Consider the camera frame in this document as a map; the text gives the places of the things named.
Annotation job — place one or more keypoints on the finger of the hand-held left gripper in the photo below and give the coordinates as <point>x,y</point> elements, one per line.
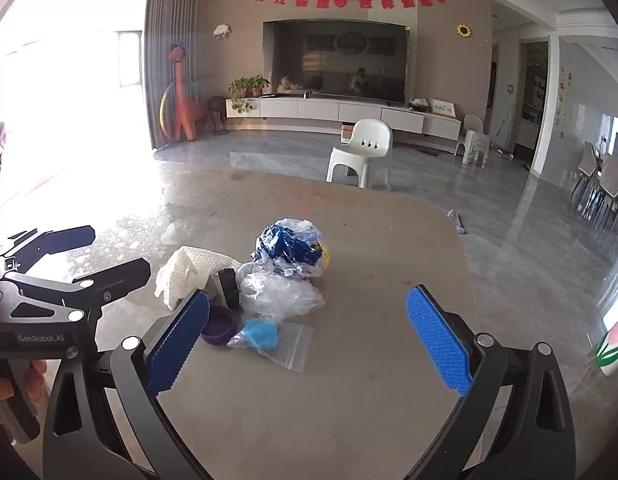
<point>54,241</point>
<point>119,274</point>

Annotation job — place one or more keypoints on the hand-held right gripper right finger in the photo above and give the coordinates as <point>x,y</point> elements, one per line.
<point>439,340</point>

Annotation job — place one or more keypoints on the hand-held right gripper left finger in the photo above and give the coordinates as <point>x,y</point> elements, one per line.
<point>179,345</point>

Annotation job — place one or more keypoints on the person's left hand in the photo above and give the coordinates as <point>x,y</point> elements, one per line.
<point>39,377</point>

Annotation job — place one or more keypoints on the purple round lid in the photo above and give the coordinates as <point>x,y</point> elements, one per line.
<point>220,331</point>

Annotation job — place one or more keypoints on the white foam mesh wrap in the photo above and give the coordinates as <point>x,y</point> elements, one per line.
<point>189,270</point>

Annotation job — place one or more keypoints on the light blue crumpled cover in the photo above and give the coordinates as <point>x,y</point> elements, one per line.
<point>259,335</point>

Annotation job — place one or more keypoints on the clear zip bag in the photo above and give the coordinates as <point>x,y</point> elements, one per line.
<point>289,345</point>

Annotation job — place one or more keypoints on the clear crumpled plastic bag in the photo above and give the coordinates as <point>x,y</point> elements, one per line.
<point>281,297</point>

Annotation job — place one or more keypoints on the crumpled wrapper on floor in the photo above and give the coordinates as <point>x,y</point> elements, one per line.
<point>457,221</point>

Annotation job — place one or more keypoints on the yellow wrapper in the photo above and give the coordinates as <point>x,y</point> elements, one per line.
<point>325,257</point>

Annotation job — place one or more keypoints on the blue and clear plastic bag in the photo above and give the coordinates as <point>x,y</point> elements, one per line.
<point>284,247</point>

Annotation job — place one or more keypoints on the colourful hula hoop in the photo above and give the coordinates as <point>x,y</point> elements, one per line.
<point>164,110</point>

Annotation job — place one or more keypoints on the tulip print object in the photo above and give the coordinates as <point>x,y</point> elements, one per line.
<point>614,342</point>

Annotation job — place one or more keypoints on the orange dinosaur toy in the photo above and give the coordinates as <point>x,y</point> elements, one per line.
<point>181,110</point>

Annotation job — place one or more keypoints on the dark floor mat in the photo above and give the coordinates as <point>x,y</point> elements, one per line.
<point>429,151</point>

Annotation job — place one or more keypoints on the black standing fan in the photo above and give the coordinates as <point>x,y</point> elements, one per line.
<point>220,107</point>

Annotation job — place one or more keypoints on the floor mop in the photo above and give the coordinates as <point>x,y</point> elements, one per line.
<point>501,152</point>

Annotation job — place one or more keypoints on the stack of small white chairs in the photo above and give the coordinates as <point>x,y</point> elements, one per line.
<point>474,137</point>

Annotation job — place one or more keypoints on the white plastic chair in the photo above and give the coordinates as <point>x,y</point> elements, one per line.
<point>371,140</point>

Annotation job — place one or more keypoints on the cardboard box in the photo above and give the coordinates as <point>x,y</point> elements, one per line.
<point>348,132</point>

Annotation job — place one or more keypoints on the beige dining chair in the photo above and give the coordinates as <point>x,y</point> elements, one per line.
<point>586,165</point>
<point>611,180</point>

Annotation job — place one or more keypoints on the potted green plant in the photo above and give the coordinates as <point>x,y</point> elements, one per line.
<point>249,85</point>

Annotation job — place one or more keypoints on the framed white picture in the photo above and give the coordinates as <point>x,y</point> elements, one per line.
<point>443,108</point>

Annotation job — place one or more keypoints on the grey curtain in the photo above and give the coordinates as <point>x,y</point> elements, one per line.
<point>171,35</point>

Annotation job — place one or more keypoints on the white television cabinet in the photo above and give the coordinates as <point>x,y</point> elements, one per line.
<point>319,109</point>

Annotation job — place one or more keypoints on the large flat television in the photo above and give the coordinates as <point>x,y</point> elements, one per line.
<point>339,60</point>

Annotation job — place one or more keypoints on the white cloud wall decoration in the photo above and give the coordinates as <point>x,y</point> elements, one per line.
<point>221,30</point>

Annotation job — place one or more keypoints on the sunflower wall decoration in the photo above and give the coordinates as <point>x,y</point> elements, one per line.
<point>464,30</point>

